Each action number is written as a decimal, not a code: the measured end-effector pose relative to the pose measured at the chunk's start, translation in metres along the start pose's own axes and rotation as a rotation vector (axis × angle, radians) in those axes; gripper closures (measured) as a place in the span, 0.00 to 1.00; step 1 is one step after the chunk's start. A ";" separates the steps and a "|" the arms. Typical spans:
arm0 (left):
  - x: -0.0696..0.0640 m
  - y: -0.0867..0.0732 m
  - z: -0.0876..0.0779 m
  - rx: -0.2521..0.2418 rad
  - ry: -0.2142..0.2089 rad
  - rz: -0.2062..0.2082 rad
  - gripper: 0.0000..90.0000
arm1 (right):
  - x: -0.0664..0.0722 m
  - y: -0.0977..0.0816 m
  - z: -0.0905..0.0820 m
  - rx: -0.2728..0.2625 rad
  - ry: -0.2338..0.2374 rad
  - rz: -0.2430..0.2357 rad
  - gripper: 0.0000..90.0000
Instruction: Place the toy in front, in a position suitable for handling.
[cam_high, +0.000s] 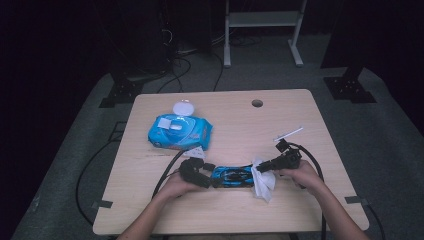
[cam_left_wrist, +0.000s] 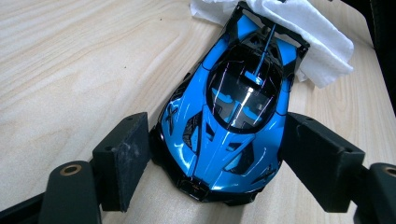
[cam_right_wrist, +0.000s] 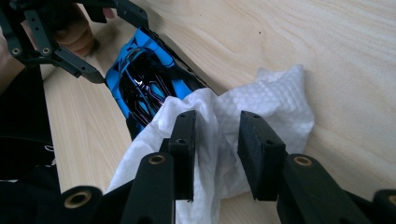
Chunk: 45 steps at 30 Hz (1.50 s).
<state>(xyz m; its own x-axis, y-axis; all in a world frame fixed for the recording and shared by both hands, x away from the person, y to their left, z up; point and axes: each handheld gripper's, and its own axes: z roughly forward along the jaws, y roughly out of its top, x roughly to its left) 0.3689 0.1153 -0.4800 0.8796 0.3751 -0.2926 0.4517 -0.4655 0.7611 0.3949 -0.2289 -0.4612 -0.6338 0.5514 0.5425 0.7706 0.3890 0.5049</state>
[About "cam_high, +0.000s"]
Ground person's right hand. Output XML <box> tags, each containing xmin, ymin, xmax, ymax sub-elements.
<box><xmin>279</xmin><ymin>160</ymin><xmax>326</xmax><ymax>198</ymax></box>

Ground black floor cable loop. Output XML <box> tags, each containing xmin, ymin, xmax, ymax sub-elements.
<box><xmin>75</xmin><ymin>139</ymin><xmax>118</xmax><ymax>227</ymax></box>

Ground tangled black floor cables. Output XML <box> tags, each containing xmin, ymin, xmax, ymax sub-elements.
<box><xmin>155</xmin><ymin>28</ymin><xmax>193</xmax><ymax>95</ymax></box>

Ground person's left hand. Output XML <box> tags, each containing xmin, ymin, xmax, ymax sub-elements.
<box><xmin>154</xmin><ymin>173</ymin><xmax>208</xmax><ymax>203</ymax></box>

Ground grey tape strip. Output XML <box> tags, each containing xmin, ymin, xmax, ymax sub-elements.
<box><xmin>344</xmin><ymin>196</ymin><xmax>370</xmax><ymax>206</ymax></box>
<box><xmin>91</xmin><ymin>199</ymin><xmax>114</xmax><ymax>210</ymax></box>

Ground blue wet wipes pack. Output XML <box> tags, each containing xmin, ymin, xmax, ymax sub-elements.
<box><xmin>147</xmin><ymin>99</ymin><xmax>214</xmax><ymax>152</ymax></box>

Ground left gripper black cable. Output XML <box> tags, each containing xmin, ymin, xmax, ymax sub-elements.
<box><xmin>151</xmin><ymin>149</ymin><xmax>186</xmax><ymax>200</ymax></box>

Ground white wet wipe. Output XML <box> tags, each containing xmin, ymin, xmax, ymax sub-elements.
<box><xmin>250</xmin><ymin>157</ymin><xmax>277</xmax><ymax>204</ymax></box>

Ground thin black floor cable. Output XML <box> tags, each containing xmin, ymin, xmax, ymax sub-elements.
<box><xmin>211</xmin><ymin>50</ymin><xmax>225</xmax><ymax>92</ymax></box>

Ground black stand base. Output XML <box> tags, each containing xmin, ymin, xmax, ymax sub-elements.
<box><xmin>323</xmin><ymin>66</ymin><xmax>378</xmax><ymax>105</ymax></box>
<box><xmin>98</xmin><ymin>77</ymin><xmax>145</xmax><ymax>109</ymax></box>

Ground blue toy car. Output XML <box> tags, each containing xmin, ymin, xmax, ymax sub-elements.
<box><xmin>211</xmin><ymin>164</ymin><xmax>256</xmax><ymax>190</ymax></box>

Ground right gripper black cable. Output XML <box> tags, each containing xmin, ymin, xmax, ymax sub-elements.
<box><xmin>289</xmin><ymin>142</ymin><xmax>328</xmax><ymax>240</ymax></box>

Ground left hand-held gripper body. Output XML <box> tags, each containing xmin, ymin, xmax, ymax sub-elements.
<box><xmin>179</xmin><ymin>146</ymin><xmax>208</xmax><ymax>187</ymax></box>

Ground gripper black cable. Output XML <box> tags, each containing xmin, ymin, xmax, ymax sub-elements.
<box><xmin>289</xmin><ymin>142</ymin><xmax>328</xmax><ymax>240</ymax></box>
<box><xmin>151</xmin><ymin>149</ymin><xmax>186</xmax><ymax>200</ymax></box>

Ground white metal stand frame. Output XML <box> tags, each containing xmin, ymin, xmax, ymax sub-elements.
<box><xmin>223</xmin><ymin>0</ymin><xmax>309</xmax><ymax>69</ymax></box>

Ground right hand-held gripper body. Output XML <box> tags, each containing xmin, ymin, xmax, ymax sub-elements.
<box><xmin>273</xmin><ymin>126</ymin><xmax>304</xmax><ymax>170</ymax></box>

